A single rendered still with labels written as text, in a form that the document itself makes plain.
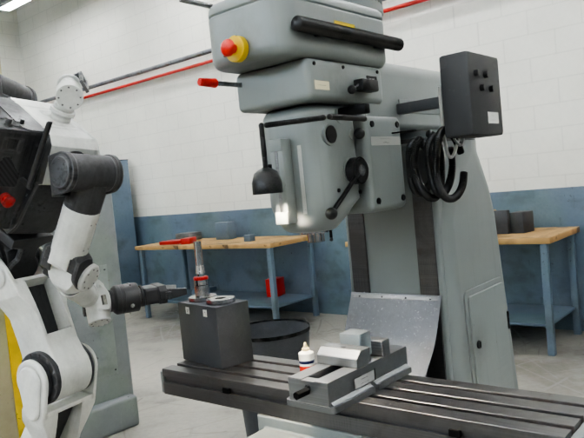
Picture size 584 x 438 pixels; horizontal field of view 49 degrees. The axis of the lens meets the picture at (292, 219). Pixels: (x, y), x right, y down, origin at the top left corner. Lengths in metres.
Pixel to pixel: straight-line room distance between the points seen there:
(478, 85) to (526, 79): 4.17
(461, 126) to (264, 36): 0.54
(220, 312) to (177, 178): 6.65
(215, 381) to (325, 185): 0.67
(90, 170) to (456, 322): 1.12
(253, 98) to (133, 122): 7.60
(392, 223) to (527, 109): 3.97
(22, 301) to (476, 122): 1.25
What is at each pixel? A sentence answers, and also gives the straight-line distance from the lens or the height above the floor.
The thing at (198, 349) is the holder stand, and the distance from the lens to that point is 2.04.
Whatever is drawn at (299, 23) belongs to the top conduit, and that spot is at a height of 1.79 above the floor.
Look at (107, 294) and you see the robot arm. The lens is 1.97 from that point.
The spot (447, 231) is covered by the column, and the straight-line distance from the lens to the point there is 1.93.
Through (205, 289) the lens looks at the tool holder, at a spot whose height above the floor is 1.13.
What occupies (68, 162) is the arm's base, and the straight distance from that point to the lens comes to 1.55.
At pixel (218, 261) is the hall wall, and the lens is 8.09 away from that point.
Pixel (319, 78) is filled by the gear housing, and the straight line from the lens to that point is 1.56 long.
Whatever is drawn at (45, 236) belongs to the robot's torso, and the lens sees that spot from 1.88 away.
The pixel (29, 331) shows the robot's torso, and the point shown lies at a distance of 1.85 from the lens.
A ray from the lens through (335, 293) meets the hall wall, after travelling 6.98.
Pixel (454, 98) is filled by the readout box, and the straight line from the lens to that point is 1.69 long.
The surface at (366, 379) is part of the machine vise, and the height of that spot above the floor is 0.95.
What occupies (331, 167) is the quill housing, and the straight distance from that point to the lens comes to 1.59.
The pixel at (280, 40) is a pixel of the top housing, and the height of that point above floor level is 1.76.
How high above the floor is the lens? 1.43
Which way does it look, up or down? 3 degrees down
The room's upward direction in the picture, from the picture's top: 6 degrees counter-clockwise
